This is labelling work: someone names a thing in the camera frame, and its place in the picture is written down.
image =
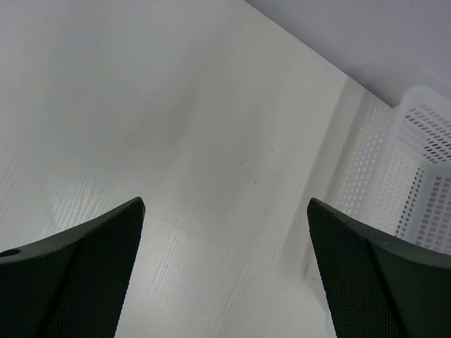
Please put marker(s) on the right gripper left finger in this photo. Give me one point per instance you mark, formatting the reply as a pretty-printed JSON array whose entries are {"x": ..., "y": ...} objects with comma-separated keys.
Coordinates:
[{"x": 73, "y": 283}]

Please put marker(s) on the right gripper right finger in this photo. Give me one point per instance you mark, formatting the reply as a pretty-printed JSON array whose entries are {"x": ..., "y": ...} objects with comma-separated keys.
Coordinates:
[{"x": 378, "y": 285}]

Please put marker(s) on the white plastic basket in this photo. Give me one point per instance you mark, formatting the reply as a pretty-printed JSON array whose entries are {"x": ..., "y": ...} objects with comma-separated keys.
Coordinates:
[{"x": 394, "y": 174}]

